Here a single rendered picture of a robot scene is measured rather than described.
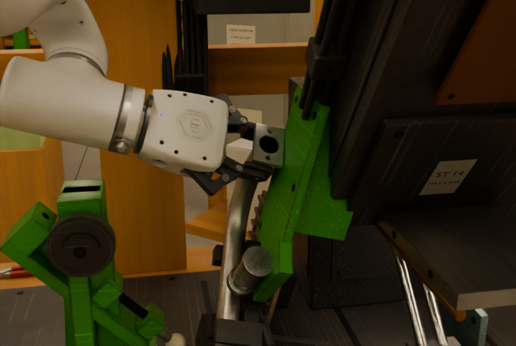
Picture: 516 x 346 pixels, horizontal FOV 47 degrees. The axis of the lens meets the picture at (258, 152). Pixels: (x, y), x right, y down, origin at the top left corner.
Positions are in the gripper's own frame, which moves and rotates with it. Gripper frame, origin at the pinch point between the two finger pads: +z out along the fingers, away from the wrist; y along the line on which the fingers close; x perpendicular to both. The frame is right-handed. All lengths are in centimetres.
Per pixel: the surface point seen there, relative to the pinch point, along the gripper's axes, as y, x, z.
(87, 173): 150, 334, -9
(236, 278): -15.8, 4.3, -0.2
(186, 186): 135, 290, 53
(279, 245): -13.2, -2.7, 2.5
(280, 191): -5.7, -1.7, 2.8
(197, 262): -1.4, 42.5, 4.4
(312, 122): -1.6, -12.0, 2.1
